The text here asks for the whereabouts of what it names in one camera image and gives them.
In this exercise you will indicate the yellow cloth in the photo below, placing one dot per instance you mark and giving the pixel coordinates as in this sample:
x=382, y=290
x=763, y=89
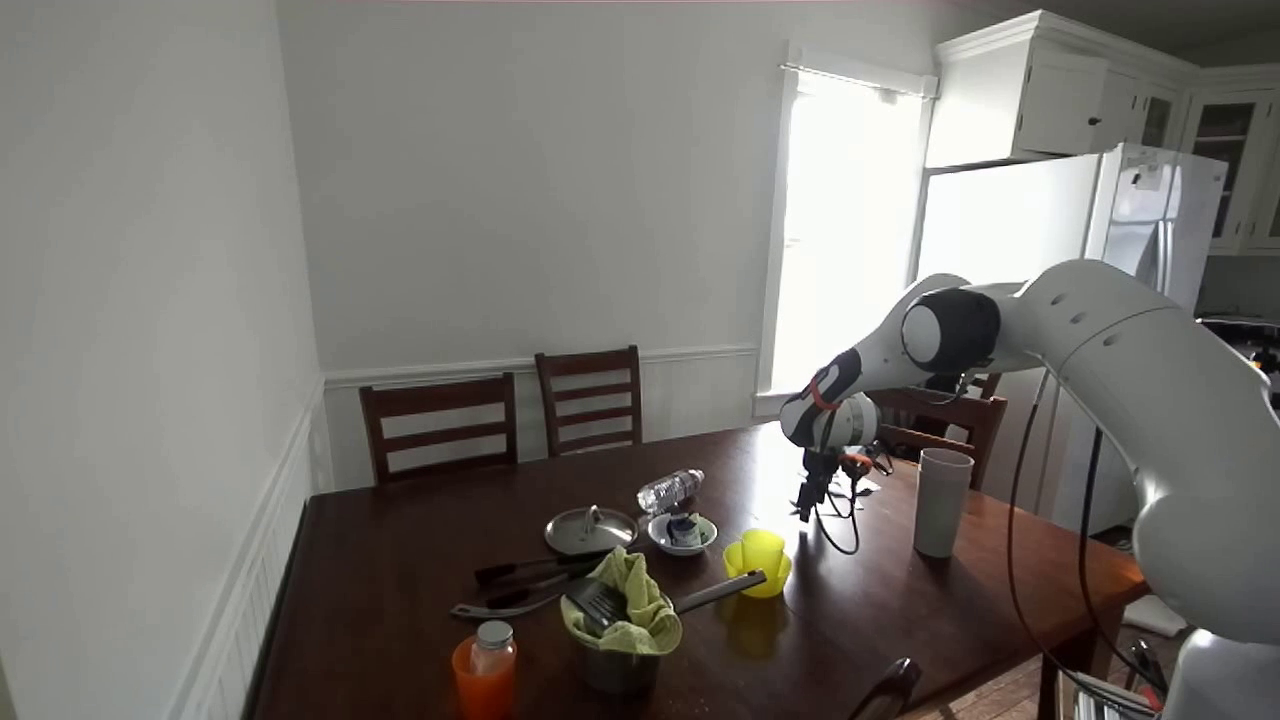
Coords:
x=646, y=619

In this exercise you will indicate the dark metal spoon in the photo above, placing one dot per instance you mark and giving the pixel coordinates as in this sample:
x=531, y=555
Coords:
x=500, y=609

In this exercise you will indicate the orange bottle white cap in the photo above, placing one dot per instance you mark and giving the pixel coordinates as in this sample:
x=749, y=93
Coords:
x=486, y=678

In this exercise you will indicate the white refrigerator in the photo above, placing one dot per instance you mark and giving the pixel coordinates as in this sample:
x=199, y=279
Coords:
x=1012, y=215

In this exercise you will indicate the tall white cup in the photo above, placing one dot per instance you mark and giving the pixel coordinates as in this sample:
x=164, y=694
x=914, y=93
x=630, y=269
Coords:
x=942, y=503

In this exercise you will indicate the small white bowl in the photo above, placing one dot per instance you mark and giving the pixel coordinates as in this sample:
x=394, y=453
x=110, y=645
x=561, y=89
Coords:
x=680, y=534

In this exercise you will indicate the black kitchen tool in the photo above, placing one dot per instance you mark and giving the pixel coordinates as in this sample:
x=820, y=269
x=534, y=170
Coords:
x=596, y=603

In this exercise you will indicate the yellow plastic bowl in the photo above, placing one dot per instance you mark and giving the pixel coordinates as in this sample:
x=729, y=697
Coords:
x=757, y=586

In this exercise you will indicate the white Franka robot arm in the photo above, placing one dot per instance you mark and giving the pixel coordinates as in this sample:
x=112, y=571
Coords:
x=1145, y=384

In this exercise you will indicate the black spatula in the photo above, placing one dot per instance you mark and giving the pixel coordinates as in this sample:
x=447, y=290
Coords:
x=527, y=578

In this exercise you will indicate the clear plastic water bottle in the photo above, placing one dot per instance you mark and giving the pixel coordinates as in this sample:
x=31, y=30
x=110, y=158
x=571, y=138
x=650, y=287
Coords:
x=669, y=490

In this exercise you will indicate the bright window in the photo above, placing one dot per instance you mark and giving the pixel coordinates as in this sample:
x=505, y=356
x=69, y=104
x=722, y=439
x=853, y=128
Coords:
x=842, y=200

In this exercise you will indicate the dark wooden chair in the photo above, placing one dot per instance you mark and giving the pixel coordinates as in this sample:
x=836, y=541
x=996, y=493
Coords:
x=443, y=397
x=886, y=685
x=586, y=363
x=942, y=418

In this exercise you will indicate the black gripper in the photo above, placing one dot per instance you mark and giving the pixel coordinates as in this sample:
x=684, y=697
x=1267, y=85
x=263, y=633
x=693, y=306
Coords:
x=818, y=468

